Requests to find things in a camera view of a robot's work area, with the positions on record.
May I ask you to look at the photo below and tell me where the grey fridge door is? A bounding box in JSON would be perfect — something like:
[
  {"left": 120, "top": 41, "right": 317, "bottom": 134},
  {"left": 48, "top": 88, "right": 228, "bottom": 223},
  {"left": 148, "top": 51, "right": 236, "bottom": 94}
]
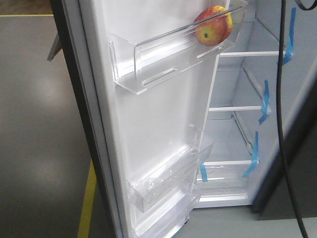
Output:
[{"left": 49, "top": 0, "right": 248, "bottom": 238}]

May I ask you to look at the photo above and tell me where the red yellow apple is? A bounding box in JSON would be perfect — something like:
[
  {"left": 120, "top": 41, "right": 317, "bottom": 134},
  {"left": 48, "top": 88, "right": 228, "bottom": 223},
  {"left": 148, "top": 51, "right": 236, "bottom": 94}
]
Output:
[{"left": 194, "top": 5, "right": 233, "bottom": 47}]

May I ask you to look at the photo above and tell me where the white open fridge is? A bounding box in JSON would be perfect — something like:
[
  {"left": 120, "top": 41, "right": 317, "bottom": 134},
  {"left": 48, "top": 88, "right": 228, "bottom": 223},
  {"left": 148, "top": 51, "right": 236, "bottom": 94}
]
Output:
[{"left": 197, "top": 0, "right": 317, "bottom": 209}]

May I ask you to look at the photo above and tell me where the clear lower door shelf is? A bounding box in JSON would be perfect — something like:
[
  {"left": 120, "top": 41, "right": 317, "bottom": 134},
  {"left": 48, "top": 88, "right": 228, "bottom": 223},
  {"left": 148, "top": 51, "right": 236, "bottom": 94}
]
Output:
[{"left": 127, "top": 142, "right": 213, "bottom": 213}]

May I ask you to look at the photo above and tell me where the clear door shelf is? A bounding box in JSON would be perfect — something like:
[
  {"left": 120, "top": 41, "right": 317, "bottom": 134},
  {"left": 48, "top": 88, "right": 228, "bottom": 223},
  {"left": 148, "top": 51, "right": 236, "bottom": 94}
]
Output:
[
  {"left": 105, "top": 0, "right": 247, "bottom": 94},
  {"left": 127, "top": 142, "right": 213, "bottom": 213}
]

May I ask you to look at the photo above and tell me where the clear upper door shelf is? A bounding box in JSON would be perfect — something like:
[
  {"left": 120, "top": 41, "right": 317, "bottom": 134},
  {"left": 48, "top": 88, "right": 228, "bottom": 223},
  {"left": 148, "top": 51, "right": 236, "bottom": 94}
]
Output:
[{"left": 105, "top": 0, "right": 247, "bottom": 94}]

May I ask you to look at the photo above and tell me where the clear crisper drawer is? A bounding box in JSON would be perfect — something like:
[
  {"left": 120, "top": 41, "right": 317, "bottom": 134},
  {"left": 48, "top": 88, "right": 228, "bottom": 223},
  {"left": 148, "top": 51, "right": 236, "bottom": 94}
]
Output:
[{"left": 196, "top": 160, "right": 258, "bottom": 202}]

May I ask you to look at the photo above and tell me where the silver sign stand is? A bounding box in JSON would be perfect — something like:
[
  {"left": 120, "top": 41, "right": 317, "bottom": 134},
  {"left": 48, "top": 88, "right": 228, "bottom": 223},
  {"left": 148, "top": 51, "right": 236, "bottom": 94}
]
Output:
[{"left": 47, "top": 34, "right": 62, "bottom": 61}]

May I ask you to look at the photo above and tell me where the black cable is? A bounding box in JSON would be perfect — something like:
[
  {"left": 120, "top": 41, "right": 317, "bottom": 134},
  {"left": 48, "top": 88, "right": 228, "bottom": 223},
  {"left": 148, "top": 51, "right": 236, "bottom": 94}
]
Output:
[{"left": 276, "top": 0, "right": 310, "bottom": 238}]

